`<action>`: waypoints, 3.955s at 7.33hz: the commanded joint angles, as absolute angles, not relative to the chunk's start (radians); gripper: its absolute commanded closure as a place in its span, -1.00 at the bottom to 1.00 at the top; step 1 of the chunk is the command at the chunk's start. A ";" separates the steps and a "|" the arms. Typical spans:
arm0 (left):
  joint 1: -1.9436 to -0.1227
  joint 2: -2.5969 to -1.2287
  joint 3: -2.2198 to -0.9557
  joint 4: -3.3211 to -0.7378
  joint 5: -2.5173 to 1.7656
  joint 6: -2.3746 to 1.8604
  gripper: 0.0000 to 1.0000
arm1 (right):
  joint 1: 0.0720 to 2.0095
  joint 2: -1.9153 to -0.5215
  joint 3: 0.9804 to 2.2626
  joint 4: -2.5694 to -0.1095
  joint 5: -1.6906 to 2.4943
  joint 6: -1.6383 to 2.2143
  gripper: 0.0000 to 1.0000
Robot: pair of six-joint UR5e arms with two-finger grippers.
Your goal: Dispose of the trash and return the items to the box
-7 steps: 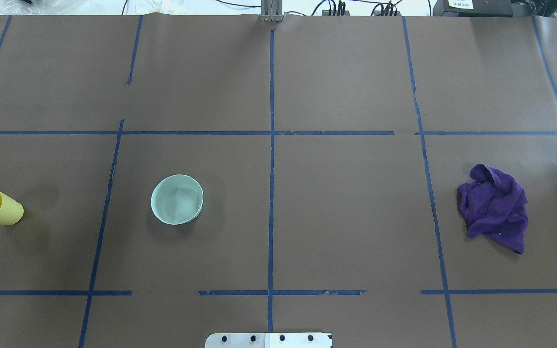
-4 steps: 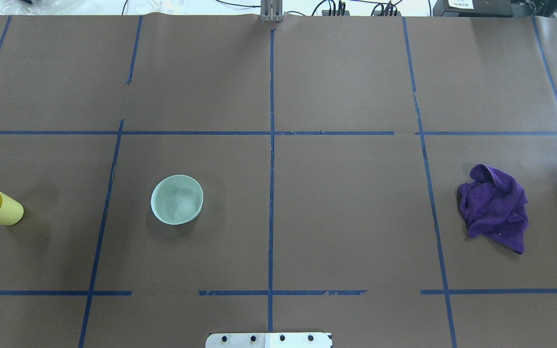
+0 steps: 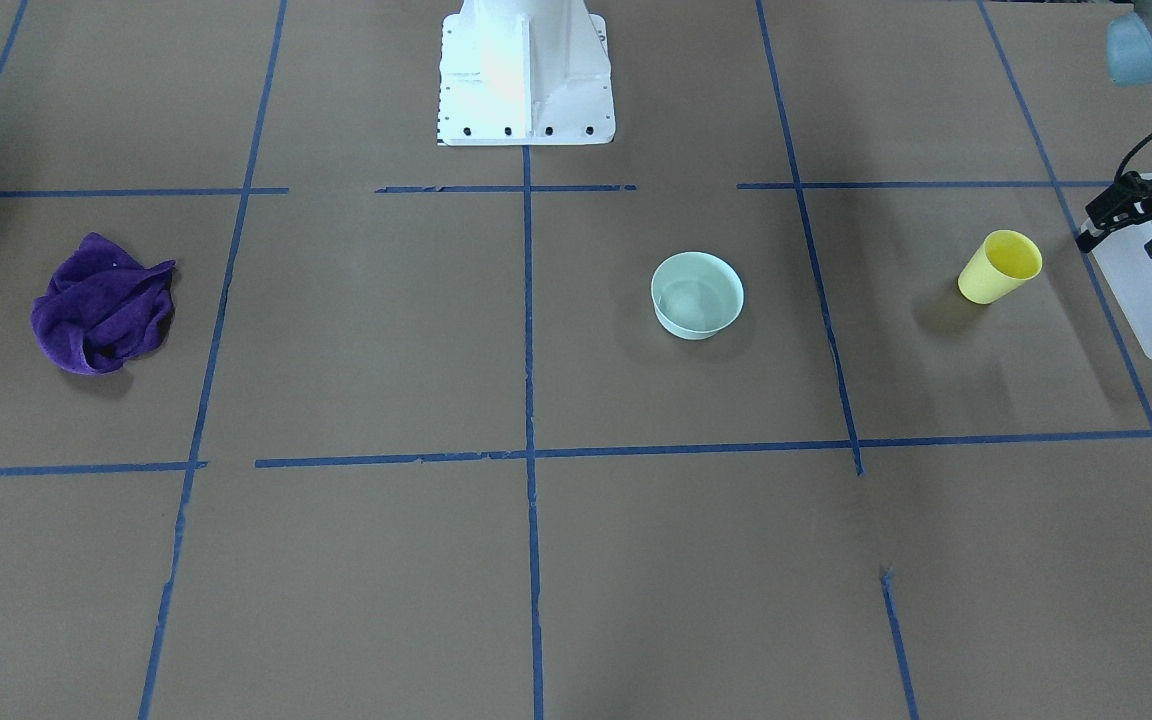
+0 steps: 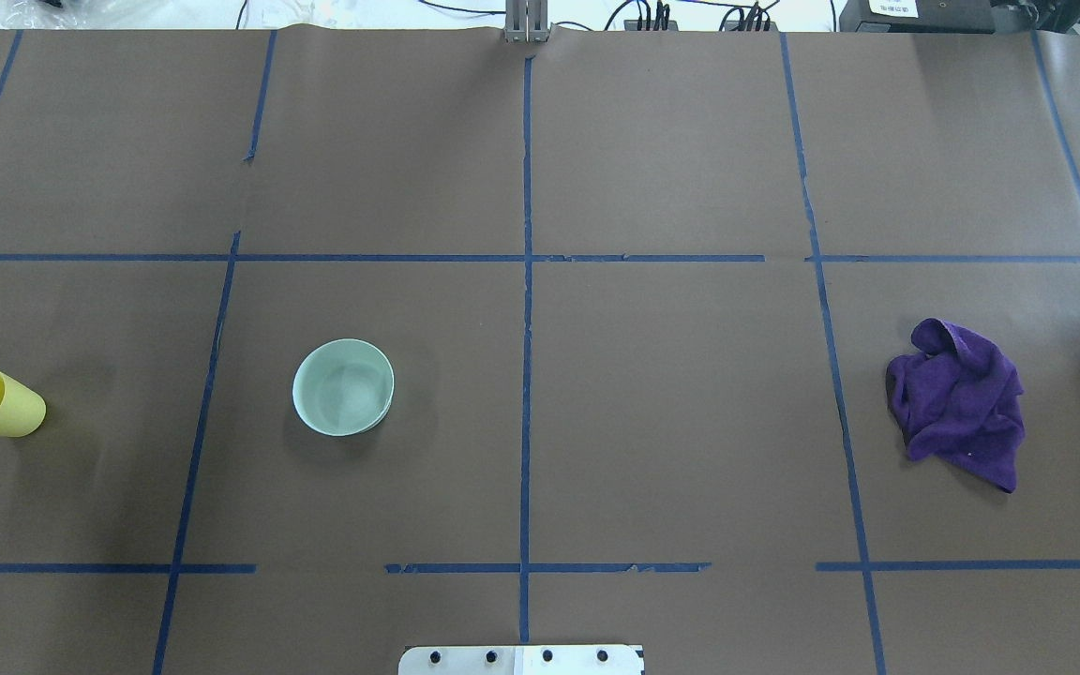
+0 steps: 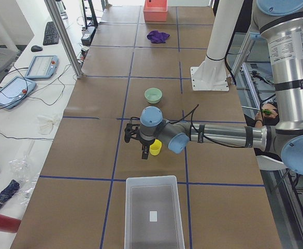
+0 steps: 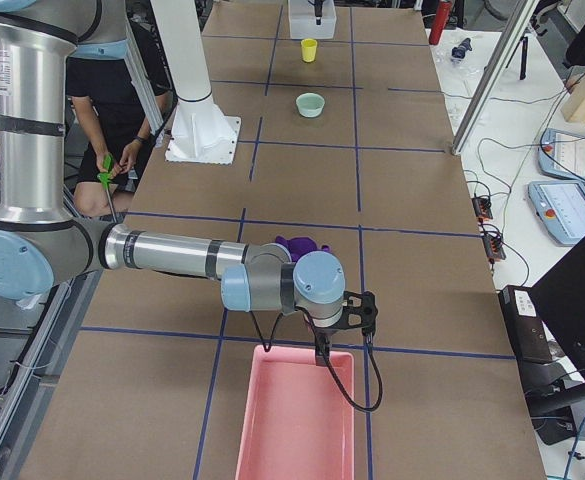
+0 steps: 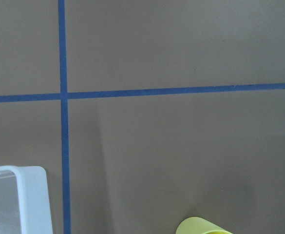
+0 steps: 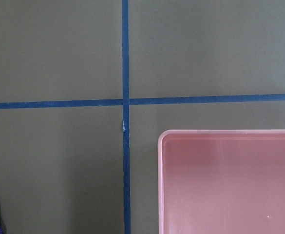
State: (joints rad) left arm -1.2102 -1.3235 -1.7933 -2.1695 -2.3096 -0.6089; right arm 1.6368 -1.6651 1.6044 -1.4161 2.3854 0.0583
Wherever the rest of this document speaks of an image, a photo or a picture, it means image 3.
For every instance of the purple cloth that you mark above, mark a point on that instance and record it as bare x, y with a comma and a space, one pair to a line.
102, 308

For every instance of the yellow plastic cup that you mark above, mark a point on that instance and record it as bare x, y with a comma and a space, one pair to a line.
1004, 261

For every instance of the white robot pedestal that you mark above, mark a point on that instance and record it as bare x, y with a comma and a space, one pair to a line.
525, 73

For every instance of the mint green bowl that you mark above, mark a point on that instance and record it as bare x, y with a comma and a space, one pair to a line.
696, 295

